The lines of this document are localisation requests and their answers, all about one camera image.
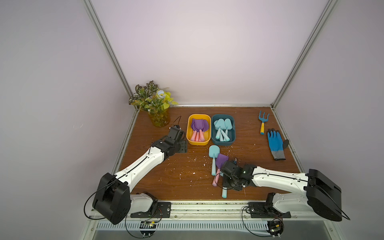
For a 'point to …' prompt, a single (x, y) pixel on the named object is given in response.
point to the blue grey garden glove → (277, 144)
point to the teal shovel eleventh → (228, 125)
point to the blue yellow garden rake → (263, 120)
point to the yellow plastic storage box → (189, 129)
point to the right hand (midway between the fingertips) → (222, 182)
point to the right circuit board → (276, 227)
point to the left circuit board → (147, 224)
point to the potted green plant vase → (155, 101)
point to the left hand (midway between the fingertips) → (183, 144)
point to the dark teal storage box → (223, 129)
